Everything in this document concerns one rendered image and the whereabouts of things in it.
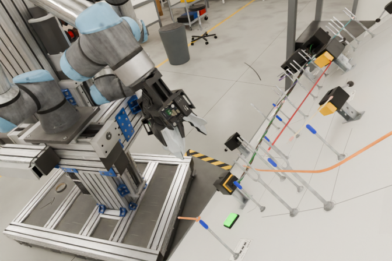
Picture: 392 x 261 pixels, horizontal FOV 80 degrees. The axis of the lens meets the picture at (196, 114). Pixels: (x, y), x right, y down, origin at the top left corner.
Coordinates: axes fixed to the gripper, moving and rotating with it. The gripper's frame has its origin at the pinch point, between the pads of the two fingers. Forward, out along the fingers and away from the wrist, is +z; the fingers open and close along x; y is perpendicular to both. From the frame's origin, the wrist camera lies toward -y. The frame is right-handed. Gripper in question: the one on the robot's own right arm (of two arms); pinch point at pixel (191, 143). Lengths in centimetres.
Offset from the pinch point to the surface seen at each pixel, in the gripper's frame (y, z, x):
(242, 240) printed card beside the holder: 14.9, 16.1, -9.1
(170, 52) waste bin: -316, 14, 174
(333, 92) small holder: 22.8, 4.5, 24.0
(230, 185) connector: 6.7, 11.9, -1.1
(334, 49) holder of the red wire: 9, 10, 53
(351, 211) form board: 34.0, 7.2, 0.7
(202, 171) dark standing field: -126, 92, 32
